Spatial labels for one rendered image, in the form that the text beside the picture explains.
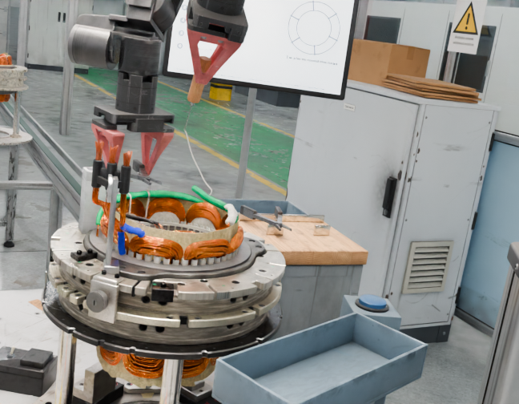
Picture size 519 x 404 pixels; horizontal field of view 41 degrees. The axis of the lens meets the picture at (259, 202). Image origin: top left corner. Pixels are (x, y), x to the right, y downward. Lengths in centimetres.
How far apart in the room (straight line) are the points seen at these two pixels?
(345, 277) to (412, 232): 208
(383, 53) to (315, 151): 62
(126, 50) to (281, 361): 48
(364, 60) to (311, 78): 173
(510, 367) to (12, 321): 95
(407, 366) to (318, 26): 131
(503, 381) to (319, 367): 24
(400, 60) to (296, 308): 259
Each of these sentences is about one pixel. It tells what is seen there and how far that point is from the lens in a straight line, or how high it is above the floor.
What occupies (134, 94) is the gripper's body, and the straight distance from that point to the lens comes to 100.
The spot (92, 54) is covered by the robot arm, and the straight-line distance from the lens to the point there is 102.
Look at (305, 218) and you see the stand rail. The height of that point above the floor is 107.
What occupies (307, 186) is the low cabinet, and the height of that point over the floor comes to 60.
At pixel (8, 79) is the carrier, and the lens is 304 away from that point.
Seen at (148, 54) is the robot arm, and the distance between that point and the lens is 100.
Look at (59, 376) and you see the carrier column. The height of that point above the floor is 90.
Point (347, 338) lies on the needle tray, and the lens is 92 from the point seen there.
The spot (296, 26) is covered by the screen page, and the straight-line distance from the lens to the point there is 199.
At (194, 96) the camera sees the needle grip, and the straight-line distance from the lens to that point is 90.
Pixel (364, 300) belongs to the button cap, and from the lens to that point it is 102.
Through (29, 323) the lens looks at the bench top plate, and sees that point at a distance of 146.
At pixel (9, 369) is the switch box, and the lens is 121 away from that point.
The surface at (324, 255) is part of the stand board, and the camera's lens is 114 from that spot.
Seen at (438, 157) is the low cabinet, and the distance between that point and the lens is 323.
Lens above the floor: 140
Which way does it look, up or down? 14 degrees down
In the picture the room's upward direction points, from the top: 8 degrees clockwise
